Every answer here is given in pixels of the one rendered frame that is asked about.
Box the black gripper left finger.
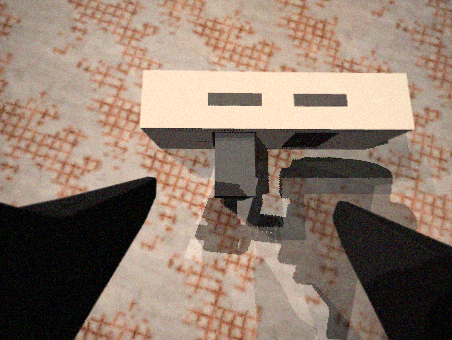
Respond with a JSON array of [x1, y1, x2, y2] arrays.
[[0, 177, 157, 340]]

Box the black two-prong charger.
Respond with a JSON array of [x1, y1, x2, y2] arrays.
[[214, 133, 256, 198]]

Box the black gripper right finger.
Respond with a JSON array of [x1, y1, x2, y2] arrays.
[[332, 201, 452, 340]]

